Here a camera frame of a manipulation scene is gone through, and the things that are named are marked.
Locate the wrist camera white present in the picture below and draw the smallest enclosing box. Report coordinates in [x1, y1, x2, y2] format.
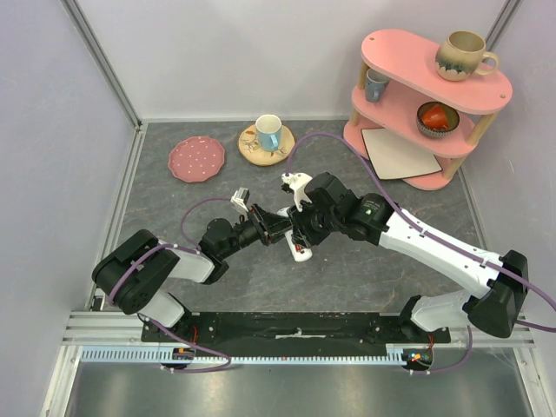
[230, 187, 249, 214]
[281, 173, 313, 212]

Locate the grey blue mug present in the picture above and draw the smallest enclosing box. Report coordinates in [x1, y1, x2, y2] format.
[365, 69, 390, 103]

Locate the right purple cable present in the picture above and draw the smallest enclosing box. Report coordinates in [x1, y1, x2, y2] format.
[286, 132, 556, 375]

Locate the pink dotted plate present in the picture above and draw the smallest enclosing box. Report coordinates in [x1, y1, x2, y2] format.
[168, 136, 225, 183]

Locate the orange red cup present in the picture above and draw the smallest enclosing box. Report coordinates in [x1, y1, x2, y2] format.
[420, 103, 448, 130]

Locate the beige leaf saucer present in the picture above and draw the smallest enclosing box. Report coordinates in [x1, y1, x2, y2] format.
[237, 124, 295, 167]

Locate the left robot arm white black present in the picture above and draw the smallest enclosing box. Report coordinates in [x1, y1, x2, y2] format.
[92, 204, 291, 341]

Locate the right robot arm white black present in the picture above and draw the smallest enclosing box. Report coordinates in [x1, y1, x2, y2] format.
[281, 173, 528, 342]

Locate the patterned dark bowl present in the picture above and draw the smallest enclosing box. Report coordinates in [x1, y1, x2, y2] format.
[416, 102, 460, 138]

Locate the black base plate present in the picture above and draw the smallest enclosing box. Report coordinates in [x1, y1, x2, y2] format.
[141, 310, 452, 358]

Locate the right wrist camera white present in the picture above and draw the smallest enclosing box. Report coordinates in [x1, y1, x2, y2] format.
[281, 173, 313, 212]

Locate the pink three-tier shelf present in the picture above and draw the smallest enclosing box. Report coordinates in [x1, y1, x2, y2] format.
[343, 29, 513, 191]

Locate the white remote control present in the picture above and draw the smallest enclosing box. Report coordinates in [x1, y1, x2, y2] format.
[277, 208, 313, 262]

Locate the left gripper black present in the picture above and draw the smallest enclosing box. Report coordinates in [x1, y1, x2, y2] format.
[221, 202, 292, 258]

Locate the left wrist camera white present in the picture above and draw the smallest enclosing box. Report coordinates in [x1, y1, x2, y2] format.
[230, 187, 249, 214]

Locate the light blue cup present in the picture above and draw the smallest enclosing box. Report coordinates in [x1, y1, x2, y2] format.
[255, 114, 282, 152]

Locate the white square mat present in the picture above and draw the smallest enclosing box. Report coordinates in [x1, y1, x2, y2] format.
[361, 129, 441, 180]

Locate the beige ceramic mug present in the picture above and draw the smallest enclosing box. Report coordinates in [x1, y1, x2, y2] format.
[434, 30, 500, 82]

